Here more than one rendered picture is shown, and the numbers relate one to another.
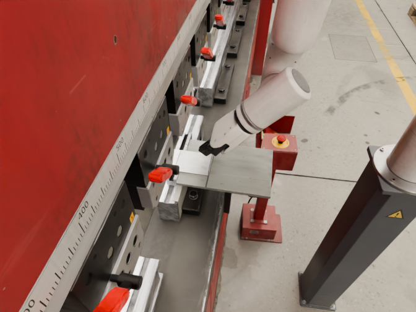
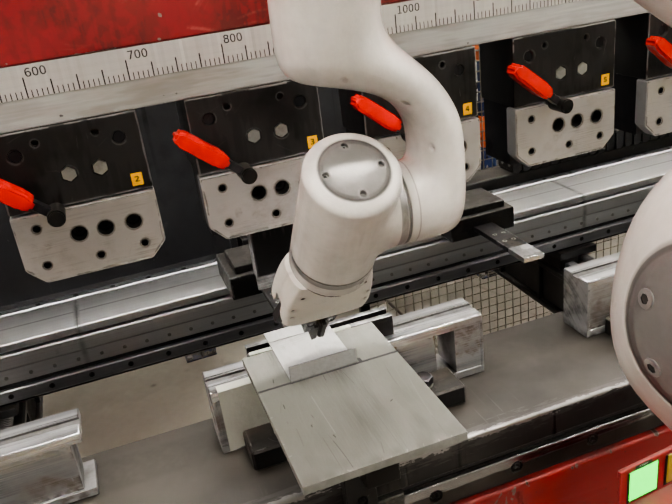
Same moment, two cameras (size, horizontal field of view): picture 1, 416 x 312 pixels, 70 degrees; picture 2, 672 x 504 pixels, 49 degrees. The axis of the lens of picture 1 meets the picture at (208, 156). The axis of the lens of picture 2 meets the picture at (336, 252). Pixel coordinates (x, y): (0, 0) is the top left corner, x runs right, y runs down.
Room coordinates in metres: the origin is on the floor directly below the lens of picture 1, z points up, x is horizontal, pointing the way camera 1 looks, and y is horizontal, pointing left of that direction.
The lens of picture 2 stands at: (0.27, -0.69, 1.49)
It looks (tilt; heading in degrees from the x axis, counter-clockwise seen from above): 24 degrees down; 63
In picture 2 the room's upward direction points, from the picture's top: 7 degrees counter-clockwise
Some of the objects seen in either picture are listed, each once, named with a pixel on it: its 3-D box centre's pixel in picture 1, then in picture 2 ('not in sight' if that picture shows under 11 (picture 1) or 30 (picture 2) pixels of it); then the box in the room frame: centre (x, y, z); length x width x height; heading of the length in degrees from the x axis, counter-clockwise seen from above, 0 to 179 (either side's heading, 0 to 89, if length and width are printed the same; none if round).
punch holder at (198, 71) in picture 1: (187, 50); (409, 119); (0.78, 0.06, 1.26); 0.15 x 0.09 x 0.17; 169
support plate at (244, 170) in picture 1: (226, 166); (343, 394); (0.58, -0.06, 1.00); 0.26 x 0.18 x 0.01; 79
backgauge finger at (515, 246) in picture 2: not in sight; (489, 225); (1.00, 0.18, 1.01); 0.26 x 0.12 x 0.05; 79
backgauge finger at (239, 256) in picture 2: not in sight; (271, 282); (0.63, 0.25, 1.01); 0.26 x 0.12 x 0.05; 79
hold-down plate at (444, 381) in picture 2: (200, 174); (356, 416); (0.64, 0.03, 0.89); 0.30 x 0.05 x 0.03; 169
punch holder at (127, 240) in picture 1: (91, 252); not in sight; (0.19, 0.17, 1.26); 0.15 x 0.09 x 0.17; 169
